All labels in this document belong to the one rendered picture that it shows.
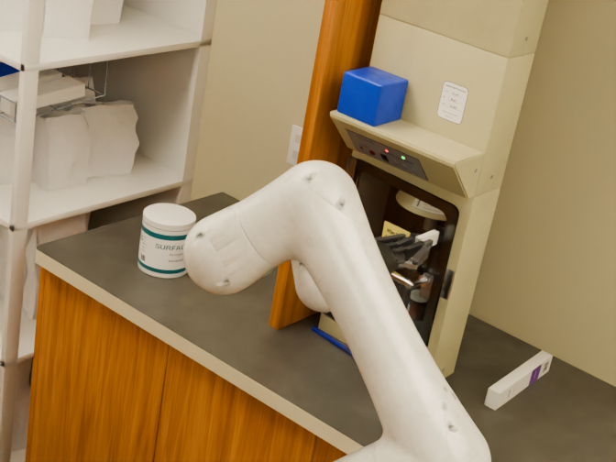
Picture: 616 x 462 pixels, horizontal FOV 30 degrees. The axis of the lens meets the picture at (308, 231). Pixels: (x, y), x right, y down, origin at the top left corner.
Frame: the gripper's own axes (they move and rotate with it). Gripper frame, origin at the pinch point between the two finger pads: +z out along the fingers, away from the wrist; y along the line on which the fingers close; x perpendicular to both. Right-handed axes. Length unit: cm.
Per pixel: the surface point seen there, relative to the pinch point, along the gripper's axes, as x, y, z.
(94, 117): 20, 127, 22
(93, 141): 27, 125, 21
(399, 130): -20.2, 12.1, 0.2
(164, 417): 63, 48, -20
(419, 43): -37.1, 15.9, 7.0
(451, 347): 28.5, -4.8, 13.9
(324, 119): -15.5, 32.1, 1.2
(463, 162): -19.6, -4.9, -1.3
